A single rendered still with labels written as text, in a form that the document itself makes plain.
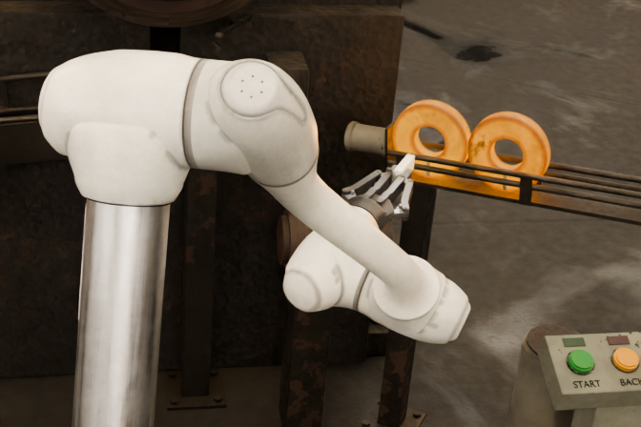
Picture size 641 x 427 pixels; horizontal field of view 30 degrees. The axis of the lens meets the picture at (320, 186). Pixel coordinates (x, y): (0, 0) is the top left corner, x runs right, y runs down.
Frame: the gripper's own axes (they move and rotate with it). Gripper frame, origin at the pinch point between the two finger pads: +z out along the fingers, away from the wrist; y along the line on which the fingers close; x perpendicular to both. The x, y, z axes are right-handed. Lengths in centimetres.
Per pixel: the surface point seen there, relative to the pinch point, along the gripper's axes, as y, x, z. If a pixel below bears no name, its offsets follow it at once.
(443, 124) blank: 1.8, 2.7, 14.6
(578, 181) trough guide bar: 28.1, -4.0, 18.4
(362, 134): -13.9, -3.6, 13.5
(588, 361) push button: 43, -8, -26
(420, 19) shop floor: -89, -92, 249
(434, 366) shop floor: 0, -74, 34
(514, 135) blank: 15.7, 4.2, 14.8
